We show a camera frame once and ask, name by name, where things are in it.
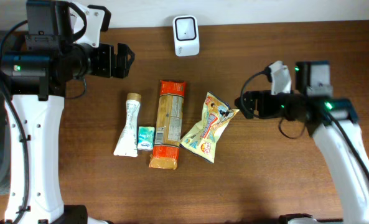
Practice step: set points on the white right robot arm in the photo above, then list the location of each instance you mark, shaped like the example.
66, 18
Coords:
331, 123

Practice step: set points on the orange spaghetti packet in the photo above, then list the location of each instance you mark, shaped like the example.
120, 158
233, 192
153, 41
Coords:
165, 154

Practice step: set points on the green tissue packet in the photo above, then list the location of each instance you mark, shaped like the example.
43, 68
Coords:
146, 138

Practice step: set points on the cream snack bag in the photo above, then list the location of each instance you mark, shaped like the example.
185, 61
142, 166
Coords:
202, 138

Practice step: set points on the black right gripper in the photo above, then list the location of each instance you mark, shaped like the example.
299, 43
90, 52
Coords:
265, 97

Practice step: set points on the white barcode scanner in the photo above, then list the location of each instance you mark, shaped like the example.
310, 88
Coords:
186, 36

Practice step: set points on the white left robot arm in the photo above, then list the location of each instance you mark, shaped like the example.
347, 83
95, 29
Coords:
62, 43

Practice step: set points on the white tube with gold cap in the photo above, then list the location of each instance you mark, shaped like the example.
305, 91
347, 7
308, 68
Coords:
127, 142

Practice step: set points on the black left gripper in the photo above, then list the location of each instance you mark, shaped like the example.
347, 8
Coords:
106, 68

